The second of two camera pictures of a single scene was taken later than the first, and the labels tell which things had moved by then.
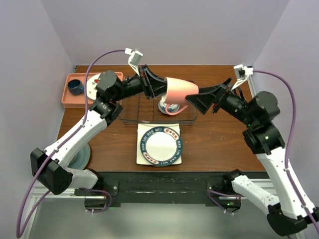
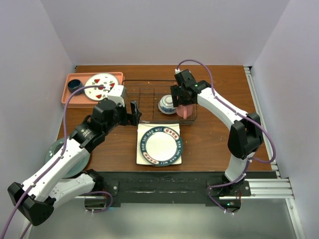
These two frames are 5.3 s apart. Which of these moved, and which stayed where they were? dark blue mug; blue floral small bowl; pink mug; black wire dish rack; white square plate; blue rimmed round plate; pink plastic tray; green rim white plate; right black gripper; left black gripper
Moved: blue rimmed round plate; right black gripper; left black gripper; pink mug
Stayed: black wire dish rack; dark blue mug; white square plate; pink plastic tray; green rim white plate; blue floral small bowl
